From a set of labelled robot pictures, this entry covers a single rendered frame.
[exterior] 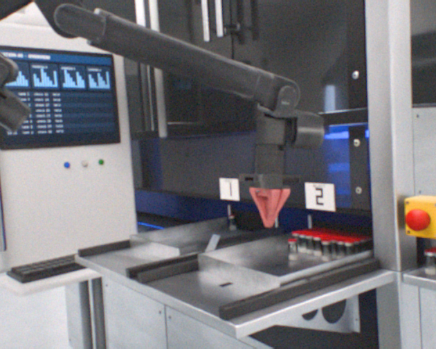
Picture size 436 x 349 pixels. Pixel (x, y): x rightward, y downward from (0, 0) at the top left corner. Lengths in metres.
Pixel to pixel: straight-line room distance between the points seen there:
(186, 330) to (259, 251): 0.63
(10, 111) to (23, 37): 0.50
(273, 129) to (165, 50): 0.25
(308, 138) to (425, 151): 0.28
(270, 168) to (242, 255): 0.33
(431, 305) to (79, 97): 1.20
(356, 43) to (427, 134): 0.24
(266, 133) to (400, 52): 0.32
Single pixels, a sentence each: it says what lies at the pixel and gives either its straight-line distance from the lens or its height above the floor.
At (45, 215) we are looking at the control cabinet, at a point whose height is 0.96.
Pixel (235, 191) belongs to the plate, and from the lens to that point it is 1.37.
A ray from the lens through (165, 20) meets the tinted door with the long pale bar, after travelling 1.68.
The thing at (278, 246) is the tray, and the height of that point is 0.89.
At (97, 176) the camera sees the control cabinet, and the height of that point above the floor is 1.06.
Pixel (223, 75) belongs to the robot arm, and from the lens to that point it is 0.84.
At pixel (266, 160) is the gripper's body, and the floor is 1.12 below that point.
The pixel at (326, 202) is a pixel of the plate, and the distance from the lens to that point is 1.13.
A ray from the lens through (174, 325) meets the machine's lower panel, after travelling 1.81.
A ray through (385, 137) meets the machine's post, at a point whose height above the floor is 1.15.
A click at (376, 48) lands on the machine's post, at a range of 1.04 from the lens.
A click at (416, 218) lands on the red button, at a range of 0.96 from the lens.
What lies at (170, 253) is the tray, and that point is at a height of 0.90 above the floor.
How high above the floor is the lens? 1.17
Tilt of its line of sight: 4 degrees down
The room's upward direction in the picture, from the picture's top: 4 degrees counter-clockwise
